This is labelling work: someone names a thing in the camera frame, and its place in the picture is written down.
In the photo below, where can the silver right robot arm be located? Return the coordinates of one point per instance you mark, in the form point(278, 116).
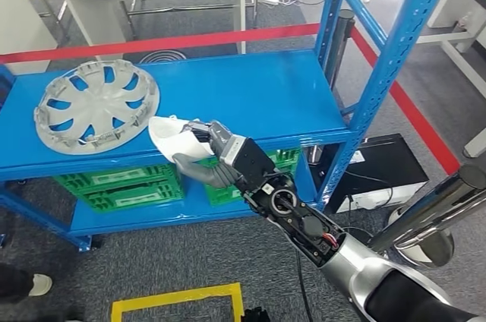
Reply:
point(353, 264)

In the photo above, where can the white plastic part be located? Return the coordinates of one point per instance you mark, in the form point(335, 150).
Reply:
point(167, 136)

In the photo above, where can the blue metal shelf rack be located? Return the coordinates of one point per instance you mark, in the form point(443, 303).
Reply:
point(5, 86)
point(247, 93)

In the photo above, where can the white cabinet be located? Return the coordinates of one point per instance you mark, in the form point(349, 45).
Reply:
point(23, 23)

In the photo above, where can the grey plastic hubcap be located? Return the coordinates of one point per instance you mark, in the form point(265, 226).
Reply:
point(95, 108)

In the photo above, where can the black box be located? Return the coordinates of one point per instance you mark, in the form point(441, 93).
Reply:
point(379, 164)

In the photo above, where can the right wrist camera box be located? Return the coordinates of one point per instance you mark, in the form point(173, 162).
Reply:
point(254, 161)

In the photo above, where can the ribbed black stanchion base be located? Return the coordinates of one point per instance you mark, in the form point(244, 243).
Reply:
point(163, 57)

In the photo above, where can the green plastic crate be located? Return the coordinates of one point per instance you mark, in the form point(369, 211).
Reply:
point(114, 191)
point(288, 158)

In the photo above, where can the black stanchion post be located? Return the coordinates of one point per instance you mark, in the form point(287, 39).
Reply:
point(343, 33)

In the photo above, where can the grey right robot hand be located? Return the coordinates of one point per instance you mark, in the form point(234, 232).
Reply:
point(212, 174)

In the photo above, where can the white table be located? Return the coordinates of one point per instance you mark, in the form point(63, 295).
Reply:
point(455, 8)

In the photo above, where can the chrome stanchion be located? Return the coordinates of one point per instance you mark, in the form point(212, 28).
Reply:
point(436, 209)

